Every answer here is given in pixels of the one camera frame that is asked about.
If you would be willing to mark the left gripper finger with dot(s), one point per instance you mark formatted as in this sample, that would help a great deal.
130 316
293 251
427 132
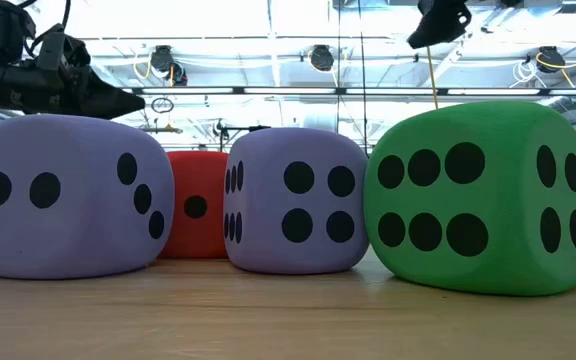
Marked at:
113 102

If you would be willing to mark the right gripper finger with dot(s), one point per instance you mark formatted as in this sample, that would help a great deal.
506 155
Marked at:
438 22

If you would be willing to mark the red foam die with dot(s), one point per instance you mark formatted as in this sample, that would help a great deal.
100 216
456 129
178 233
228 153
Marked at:
198 175

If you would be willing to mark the purple foam die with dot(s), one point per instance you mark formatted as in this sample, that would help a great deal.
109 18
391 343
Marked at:
318 150
68 225

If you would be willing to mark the green foam die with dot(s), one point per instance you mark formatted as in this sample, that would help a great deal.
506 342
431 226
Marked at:
508 200

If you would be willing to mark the long ceiling light bar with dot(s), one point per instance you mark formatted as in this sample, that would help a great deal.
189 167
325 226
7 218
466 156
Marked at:
288 91

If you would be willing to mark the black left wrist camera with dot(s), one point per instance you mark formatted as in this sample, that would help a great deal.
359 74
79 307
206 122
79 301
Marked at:
60 50

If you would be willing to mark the black background station frame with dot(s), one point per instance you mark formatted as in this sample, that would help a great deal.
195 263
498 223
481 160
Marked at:
248 128

